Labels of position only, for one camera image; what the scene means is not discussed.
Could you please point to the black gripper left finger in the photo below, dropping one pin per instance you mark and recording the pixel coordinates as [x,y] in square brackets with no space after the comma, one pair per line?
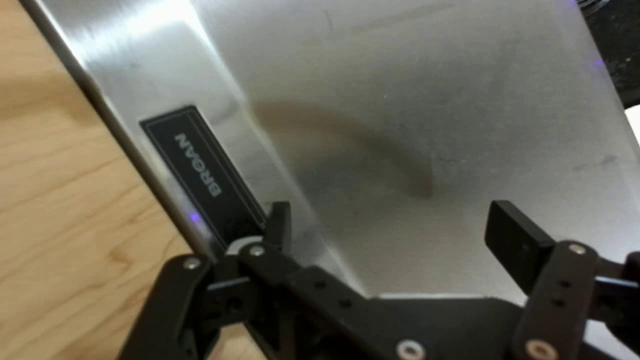
[290,311]

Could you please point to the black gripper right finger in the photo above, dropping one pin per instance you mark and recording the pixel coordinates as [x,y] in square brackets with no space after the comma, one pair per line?
[567,285]

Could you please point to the wooden upper cabinets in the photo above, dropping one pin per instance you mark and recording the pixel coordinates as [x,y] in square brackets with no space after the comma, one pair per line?
[81,234]

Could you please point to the stainless steel range hood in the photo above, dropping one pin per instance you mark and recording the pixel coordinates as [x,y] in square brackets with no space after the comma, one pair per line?
[386,125]

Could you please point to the black hood switch panel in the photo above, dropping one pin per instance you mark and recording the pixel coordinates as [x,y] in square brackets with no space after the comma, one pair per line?
[221,198]

